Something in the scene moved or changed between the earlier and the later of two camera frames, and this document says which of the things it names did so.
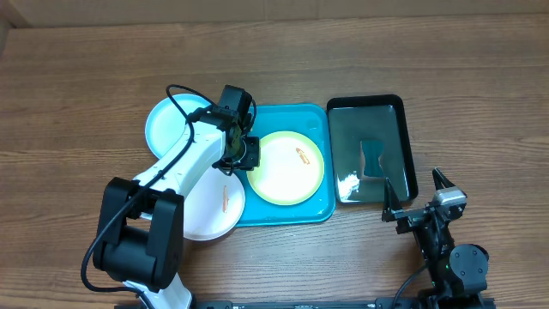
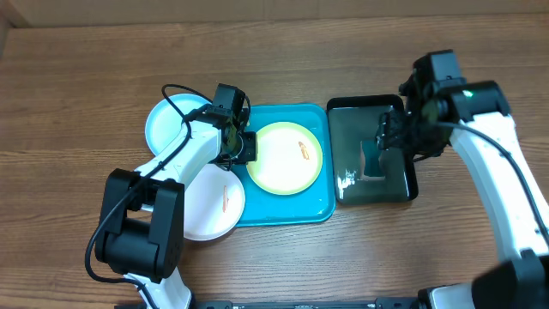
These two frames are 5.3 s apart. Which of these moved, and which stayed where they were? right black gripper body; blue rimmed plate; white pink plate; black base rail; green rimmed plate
Moved: right black gripper body; green rimmed plate
Stayed: white pink plate; black base rail; blue rimmed plate
